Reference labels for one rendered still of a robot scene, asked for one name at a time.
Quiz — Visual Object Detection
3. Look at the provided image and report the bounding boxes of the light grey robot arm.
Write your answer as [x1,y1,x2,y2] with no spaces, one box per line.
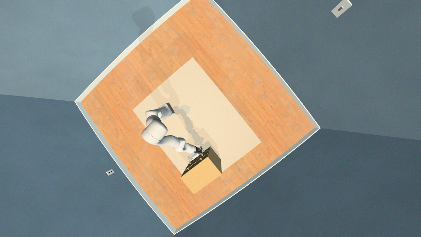
[141,106,199,160]

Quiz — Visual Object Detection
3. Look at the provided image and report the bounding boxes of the brown chest of drawers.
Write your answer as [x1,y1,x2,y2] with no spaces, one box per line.
[180,147,222,194]

